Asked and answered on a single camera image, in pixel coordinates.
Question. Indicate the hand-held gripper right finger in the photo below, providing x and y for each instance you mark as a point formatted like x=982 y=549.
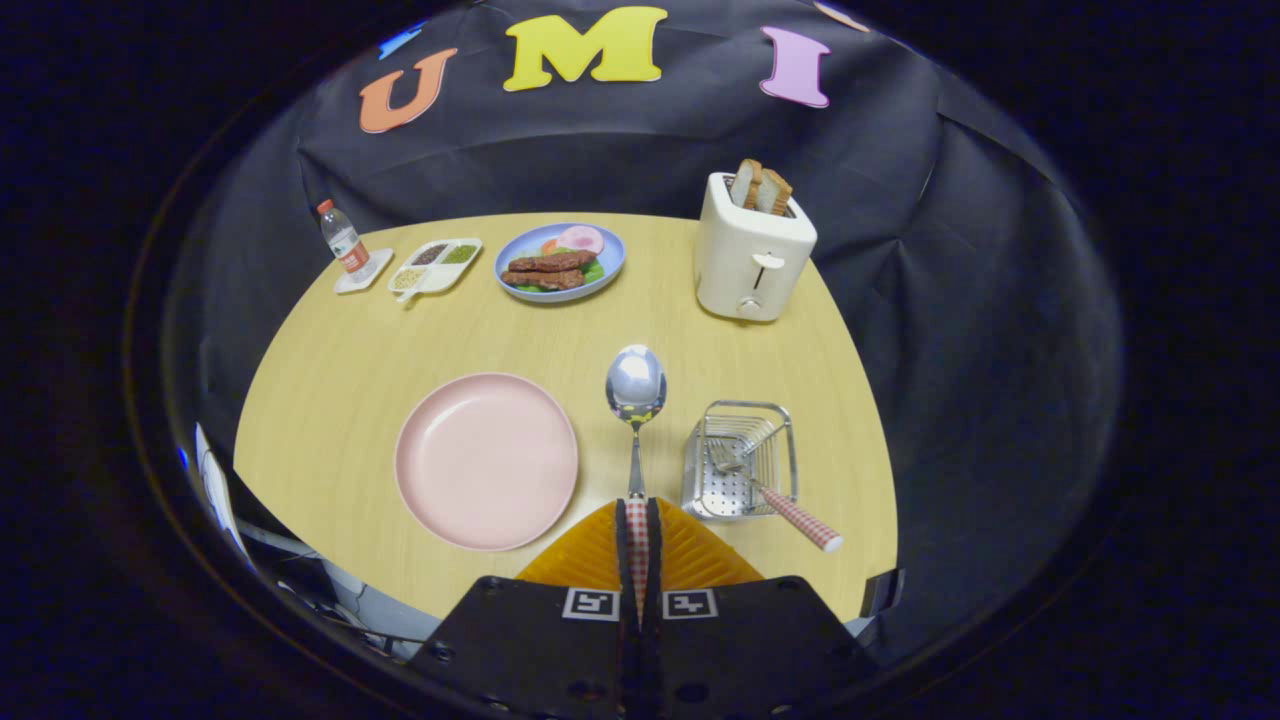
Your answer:
x=760 y=650

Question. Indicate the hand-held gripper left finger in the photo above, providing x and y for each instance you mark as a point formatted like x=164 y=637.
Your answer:
x=520 y=650

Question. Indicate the black table clamp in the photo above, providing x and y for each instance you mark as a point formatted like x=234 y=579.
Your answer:
x=880 y=592

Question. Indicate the pink plate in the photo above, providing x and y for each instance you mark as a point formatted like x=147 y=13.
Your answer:
x=485 y=460

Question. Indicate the white paper sheets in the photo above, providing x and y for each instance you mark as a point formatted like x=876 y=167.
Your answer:
x=215 y=490

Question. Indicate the brown meat strip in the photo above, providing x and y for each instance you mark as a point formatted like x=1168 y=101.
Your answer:
x=550 y=262
x=540 y=280

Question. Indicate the white divided condiment tray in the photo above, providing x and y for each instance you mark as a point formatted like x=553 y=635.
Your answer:
x=440 y=275

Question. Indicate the green lettuce leaf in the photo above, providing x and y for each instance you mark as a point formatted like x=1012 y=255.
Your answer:
x=596 y=270

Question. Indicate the white toaster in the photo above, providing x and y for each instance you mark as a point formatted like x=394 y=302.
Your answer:
x=745 y=260

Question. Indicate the blue plate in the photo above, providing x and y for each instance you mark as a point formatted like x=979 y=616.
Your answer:
x=612 y=255

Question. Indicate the white square coaster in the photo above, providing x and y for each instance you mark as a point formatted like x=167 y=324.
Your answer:
x=378 y=265

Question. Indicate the pink ham slice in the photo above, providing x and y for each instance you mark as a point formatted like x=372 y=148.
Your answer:
x=582 y=240

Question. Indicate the clear plastic water bottle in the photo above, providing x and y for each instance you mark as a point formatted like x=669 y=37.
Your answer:
x=343 y=240

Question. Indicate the toast bread slice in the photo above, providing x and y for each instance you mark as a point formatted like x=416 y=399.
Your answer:
x=745 y=185
x=776 y=195

